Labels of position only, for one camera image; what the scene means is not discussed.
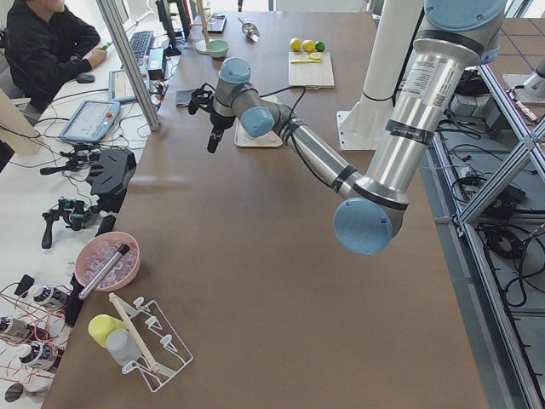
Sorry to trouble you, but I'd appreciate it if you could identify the pink cup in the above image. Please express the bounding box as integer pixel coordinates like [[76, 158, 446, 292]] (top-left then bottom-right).
[[262, 131, 282, 144]]

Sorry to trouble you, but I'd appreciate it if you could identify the black keyboard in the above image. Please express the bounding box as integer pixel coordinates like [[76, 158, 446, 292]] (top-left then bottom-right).
[[129, 31, 154, 66]]

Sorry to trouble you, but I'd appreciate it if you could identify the blue teach pendant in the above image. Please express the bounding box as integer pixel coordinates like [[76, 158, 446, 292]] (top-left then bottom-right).
[[108, 69, 136, 104], [58, 100, 121, 143]]

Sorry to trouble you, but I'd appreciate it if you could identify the computer mouse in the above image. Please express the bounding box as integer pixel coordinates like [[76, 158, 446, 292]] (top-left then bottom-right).
[[76, 72, 95, 84]]

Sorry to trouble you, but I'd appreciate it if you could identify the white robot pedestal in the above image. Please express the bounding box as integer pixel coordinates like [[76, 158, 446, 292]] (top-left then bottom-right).
[[337, 0, 423, 151]]

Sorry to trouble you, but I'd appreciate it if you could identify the yellow plastic knife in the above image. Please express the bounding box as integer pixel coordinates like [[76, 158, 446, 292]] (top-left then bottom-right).
[[290, 59, 322, 64]]

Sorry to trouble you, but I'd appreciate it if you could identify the metal tube black cap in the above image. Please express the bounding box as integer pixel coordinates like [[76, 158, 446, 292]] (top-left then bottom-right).
[[78, 244, 130, 301]]

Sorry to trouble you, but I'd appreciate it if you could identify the wooden stick on rack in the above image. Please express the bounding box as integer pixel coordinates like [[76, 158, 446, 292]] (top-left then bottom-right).
[[108, 292, 159, 372]]

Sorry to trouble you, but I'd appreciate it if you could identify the grey folded cloth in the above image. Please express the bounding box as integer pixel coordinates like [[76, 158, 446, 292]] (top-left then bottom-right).
[[175, 89, 196, 107]]

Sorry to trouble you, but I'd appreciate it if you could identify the white wire cup rack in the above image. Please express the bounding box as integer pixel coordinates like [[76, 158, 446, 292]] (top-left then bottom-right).
[[117, 295, 194, 393]]

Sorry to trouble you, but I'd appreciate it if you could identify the yellow cup on rack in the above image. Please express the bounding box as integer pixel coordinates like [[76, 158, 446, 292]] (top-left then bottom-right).
[[88, 314, 126, 348]]

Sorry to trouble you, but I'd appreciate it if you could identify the seated person in black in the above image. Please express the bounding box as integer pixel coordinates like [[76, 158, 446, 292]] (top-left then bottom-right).
[[5, 0, 107, 112]]

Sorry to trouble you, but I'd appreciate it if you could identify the wooden mug tree stand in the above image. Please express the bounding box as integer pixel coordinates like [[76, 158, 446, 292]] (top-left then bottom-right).
[[192, 0, 214, 55]]

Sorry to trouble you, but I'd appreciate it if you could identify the pink bowl with ice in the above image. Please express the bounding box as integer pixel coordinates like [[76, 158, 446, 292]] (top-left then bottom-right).
[[74, 231, 142, 293]]

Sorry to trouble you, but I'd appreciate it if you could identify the aluminium frame post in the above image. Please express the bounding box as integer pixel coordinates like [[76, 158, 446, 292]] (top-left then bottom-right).
[[96, 0, 160, 131]]

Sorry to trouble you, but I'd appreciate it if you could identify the yellow lemon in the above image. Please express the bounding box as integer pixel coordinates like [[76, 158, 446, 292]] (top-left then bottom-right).
[[290, 37, 301, 52], [302, 39, 316, 53]]

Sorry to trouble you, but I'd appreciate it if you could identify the cream rabbit tray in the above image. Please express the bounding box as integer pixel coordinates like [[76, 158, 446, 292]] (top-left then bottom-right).
[[234, 118, 283, 148]]

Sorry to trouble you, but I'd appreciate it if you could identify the small bottle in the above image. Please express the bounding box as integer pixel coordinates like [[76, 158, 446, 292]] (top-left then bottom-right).
[[28, 285, 68, 310], [1, 316, 32, 342], [16, 342, 60, 372]]

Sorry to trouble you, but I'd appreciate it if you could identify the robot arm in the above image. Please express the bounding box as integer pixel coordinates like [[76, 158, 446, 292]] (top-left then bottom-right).
[[188, 1, 505, 255]]

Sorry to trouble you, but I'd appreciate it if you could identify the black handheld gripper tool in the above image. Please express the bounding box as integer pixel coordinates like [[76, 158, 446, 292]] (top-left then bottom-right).
[[39, 143, 100, 176]]

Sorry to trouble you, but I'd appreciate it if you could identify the green lime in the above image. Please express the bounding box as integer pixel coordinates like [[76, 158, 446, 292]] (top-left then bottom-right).
[[315, 41, 326, 52]]

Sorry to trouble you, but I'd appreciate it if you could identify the metal scoop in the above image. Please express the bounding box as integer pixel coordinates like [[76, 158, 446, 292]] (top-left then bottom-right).
[[238, 17, 261, 43]]

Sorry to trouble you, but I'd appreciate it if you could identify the wooden cutting board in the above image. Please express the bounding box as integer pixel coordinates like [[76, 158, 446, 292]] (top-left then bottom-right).
[[288, 51, 335, 89]]

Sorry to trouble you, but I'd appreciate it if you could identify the clear cup on rack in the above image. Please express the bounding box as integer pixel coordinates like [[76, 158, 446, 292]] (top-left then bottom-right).
[[105, 329, 142, 366]]

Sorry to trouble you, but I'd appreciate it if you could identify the mint green bowl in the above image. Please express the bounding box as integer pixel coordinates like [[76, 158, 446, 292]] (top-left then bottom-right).
[[206, 39, 229, 59]]

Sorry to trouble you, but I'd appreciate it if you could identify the black monitor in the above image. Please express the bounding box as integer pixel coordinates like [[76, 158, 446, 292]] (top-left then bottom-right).
[[155, 0, 181, 56]]

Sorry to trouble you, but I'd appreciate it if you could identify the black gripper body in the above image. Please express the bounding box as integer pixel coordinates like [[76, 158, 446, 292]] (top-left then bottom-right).
[[188, 83, 234, 133]]

